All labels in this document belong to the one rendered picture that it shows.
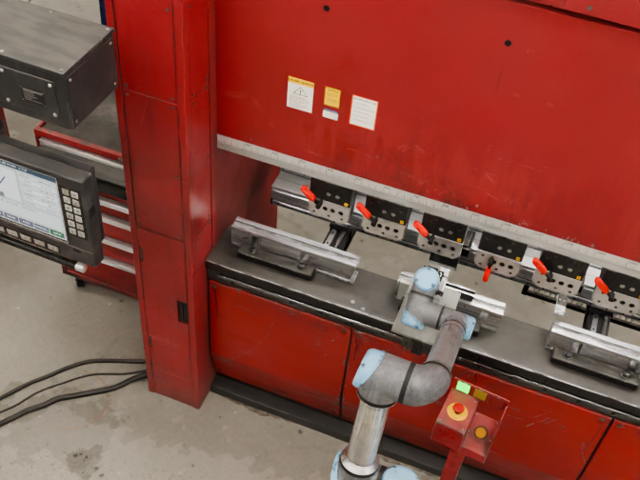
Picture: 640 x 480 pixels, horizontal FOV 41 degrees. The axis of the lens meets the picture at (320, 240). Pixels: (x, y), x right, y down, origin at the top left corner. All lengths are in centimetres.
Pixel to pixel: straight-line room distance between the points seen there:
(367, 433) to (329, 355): 94
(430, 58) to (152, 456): 211
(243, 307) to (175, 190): 66
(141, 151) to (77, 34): 57
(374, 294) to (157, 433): 121
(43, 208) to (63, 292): 171
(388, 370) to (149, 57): 114
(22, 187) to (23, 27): 48
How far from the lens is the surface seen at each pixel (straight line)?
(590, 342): 312
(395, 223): 289
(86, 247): 269
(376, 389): 231
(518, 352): 312
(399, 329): 292
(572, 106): 248
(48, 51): 239
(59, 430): 389
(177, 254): 312
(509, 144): 259
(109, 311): 425
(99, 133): 365
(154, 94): 269
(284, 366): 353
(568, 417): 325
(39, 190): 264
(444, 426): 300
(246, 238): 324
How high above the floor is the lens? 324
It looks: 45 degrees down
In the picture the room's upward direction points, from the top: 6 degrees clockwise
